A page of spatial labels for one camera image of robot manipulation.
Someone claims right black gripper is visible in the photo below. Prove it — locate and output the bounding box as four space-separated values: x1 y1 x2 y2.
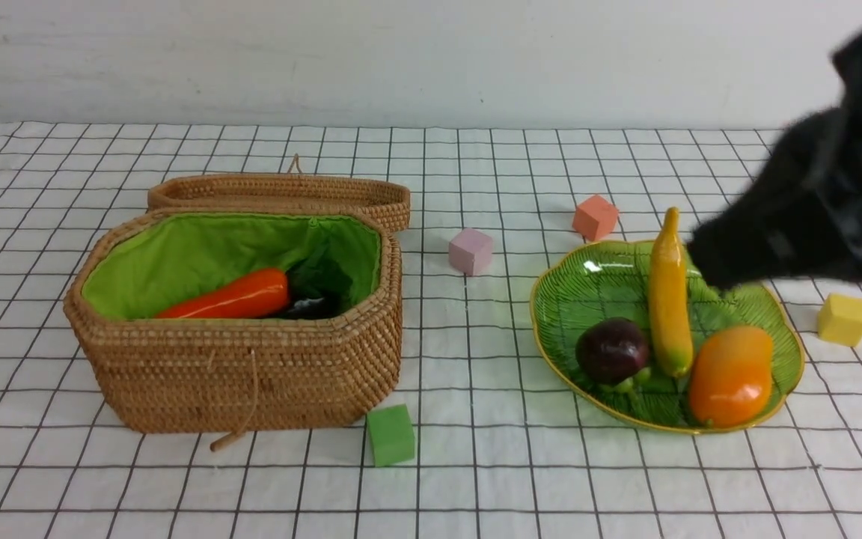
685 31 862 290

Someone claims yellow banana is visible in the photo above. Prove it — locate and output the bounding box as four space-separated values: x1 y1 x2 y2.
647 206 694 379

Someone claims orange yellow mango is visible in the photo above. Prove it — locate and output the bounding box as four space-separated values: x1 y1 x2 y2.
688 326 774 429

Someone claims dark purple mangosteen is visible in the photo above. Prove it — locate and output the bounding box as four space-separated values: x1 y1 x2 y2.
575 317 650 386

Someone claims purple eggplant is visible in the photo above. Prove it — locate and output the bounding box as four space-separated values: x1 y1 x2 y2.
275 296 341 320

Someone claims orange carrot with green leaves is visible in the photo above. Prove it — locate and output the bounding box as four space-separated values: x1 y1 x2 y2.
154 251 357 321

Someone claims yellow foam cube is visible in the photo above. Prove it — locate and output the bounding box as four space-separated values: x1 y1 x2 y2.
817 293 862 348

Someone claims orange foam cube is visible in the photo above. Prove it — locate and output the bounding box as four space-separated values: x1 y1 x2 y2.
572 195 620 242

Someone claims green glass leaf plate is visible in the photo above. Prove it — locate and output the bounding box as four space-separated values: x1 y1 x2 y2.
531 241 807 436

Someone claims pink foam cube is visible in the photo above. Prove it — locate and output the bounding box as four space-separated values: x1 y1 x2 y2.
448 228 494 275

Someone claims white checkered tablecloth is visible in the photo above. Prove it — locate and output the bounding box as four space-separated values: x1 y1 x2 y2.
0 122 862 538

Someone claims green foam cube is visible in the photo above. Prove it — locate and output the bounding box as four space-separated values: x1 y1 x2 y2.
366 404 416 467

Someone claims woven wicker basket lid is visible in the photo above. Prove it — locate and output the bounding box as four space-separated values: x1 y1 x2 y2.
147 156 412 232

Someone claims woven wicker basket green lining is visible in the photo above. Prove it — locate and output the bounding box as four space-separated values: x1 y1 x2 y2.
63 207 403 435

